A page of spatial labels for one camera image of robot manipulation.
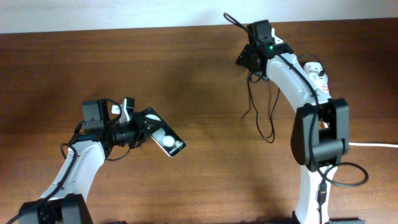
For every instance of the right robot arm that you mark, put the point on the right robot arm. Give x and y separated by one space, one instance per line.
320 135

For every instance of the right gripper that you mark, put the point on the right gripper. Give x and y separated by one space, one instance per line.
245 56

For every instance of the white charger plug adapter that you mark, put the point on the white charger plug adapter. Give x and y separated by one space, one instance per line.
316 72

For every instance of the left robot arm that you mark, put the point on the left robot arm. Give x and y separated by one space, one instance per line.
106 124

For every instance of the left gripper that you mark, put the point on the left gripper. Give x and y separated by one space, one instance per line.
141 129

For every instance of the black Galaxy flip smartphone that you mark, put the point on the black Galaxy flip smartphone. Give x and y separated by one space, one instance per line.
166 138

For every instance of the white power strip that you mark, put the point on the white power strip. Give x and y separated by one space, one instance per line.
324 88

